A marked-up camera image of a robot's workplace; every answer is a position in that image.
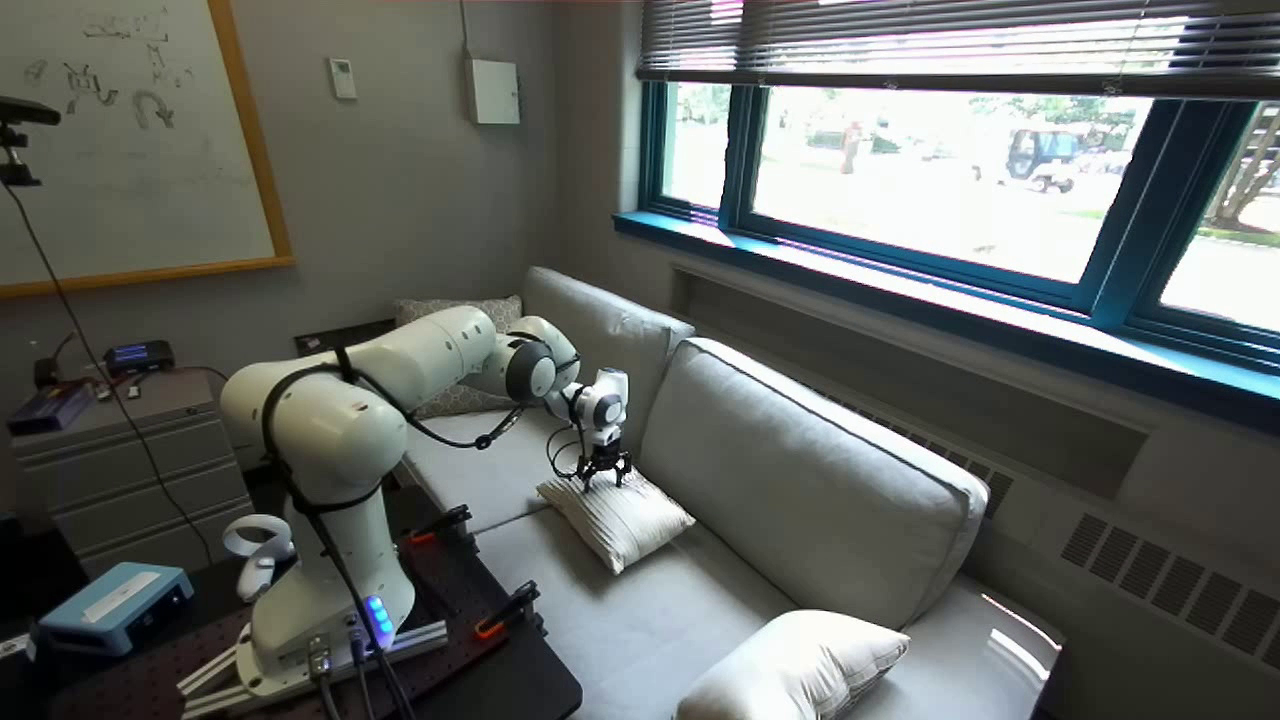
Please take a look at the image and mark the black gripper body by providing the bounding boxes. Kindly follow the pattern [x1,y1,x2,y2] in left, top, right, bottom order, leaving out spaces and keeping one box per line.
[579,441,629,477]

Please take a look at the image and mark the cream striped pillow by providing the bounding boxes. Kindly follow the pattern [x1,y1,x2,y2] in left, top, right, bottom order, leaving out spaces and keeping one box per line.
[674,607,908,720]
[540,477,695,576]

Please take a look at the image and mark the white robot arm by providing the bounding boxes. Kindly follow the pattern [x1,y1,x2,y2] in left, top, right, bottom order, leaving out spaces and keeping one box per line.
[218,303,629,676]

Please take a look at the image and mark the light grey sofa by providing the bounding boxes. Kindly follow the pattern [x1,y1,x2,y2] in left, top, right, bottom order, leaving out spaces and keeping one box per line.
[408,267,1058,720]

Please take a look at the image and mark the orange black clamp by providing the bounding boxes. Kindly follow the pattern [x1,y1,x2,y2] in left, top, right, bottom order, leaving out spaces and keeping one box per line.
[471,579,540,644]
[398,503,471,553]

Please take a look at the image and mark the black robot table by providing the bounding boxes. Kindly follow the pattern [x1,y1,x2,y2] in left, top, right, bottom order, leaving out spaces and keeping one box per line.
[41,531,582,720]

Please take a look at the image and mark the white VR controller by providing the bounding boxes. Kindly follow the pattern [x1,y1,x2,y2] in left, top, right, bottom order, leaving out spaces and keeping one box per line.
[223,512,297,599]

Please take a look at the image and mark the grey filing cabinet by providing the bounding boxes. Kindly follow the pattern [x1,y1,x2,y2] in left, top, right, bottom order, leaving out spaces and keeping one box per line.
[11,373,250,576]

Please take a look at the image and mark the blue white box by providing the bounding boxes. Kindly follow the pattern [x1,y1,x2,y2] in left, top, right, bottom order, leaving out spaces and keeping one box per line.
[41,560,194,655]

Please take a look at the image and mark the teal framed main window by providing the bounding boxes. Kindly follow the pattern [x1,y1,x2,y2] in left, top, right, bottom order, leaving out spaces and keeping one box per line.
[624,83,1280,396]

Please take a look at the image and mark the window blinds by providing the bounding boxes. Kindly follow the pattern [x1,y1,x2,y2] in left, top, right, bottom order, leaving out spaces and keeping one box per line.
[634,0,1280,99]

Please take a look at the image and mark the white wall panel box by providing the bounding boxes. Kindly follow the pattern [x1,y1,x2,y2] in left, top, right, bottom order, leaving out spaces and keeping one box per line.
[466,59,518,130]

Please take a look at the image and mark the white wall thermostat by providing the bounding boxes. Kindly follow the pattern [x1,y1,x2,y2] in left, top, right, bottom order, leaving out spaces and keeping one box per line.
[325,56,358,105]

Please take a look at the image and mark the whiteboard with wooden frame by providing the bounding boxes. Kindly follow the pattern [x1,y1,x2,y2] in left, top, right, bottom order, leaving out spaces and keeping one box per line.
[0,0,293,297]

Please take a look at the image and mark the black camera on stand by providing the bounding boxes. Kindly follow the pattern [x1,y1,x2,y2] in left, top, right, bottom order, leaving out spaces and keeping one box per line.
[0,97,59,188]

